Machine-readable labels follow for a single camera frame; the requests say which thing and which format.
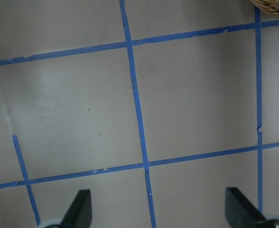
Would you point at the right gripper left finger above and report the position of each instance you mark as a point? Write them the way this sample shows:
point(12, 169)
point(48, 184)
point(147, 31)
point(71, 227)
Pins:
point(79, 214)

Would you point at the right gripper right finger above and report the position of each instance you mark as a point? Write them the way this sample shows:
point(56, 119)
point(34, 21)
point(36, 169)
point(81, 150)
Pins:
point(240, 212)

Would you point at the woven wicker basket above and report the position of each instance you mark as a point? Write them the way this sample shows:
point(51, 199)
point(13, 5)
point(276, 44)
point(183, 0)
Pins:
point(269, 7)

